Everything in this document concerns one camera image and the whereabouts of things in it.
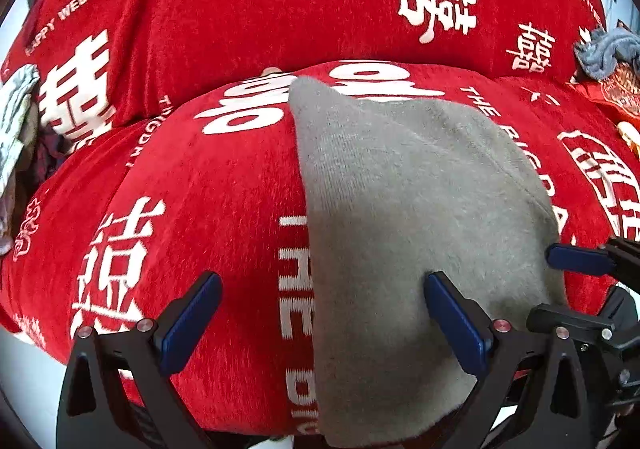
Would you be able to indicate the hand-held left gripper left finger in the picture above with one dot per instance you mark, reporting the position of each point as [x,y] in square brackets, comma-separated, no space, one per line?
[192,324]

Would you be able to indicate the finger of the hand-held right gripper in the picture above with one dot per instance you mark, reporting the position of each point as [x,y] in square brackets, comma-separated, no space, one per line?
[575,321]
[575,259]

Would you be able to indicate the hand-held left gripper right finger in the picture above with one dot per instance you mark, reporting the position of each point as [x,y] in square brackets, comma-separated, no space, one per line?
[455,324]

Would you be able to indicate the grey knit sweater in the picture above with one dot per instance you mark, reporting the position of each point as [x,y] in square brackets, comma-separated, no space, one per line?
[400,204]

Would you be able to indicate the red printed sofa cover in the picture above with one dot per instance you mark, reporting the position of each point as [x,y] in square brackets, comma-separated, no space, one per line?
[200,179]

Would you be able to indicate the red printed packet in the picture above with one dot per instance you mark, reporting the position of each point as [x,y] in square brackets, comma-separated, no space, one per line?
[622,94]

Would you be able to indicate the grey-blue crumpled cloth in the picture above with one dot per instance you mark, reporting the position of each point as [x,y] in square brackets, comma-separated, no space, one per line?
[607,51]

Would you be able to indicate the dark cloth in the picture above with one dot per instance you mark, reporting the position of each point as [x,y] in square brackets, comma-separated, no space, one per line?
[50,154]

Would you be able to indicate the white patterned cloth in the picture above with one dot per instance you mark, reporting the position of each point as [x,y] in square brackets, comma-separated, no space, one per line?
[17,119]

